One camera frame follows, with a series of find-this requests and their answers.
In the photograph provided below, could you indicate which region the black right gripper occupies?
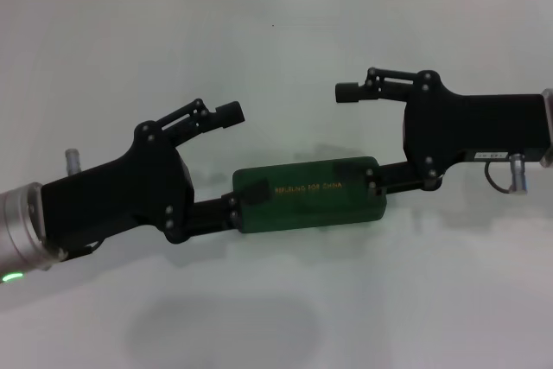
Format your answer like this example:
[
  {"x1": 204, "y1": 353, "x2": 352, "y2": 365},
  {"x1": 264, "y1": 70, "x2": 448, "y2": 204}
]
[{"x1": 334, "y1": 67, "x2": 552, "y2": 197}]

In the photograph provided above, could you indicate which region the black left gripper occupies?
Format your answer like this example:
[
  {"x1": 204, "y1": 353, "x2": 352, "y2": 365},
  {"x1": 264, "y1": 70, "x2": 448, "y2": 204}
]
[{"x1": 41, "y1": 99, "x2": 270, "y2": 261}]

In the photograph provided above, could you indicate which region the green glasses case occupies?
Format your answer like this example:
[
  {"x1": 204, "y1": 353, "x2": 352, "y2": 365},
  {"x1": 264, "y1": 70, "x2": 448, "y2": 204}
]
[{"x1": 232, "y1": 156, "x2": 388, "y2": 234}]

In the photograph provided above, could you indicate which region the silver connector on left wrist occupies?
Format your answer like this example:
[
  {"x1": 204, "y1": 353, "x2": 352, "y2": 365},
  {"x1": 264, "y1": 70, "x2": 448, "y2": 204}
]
[{"x1": 64, "y1": 149, "x2": 84, "y2": 176}]

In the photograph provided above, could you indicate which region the right wrist cable with plug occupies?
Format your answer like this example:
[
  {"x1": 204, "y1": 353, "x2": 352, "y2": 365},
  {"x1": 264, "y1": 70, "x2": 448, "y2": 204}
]
[{"x1": 483, "y1": 153, "x2": 531, "y2": 194}]

